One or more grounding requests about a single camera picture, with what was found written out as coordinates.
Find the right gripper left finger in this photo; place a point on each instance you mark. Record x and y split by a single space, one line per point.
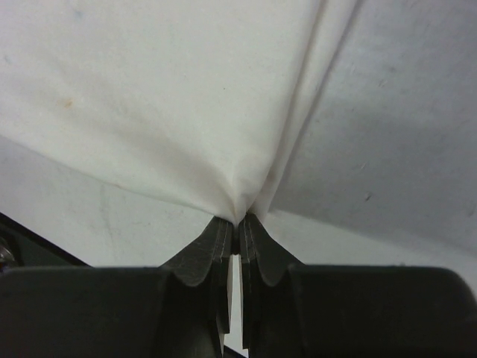
55 305

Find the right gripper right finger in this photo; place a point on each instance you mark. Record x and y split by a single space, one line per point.
293 309

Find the cream white t-shirt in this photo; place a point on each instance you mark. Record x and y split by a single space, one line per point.
198 103

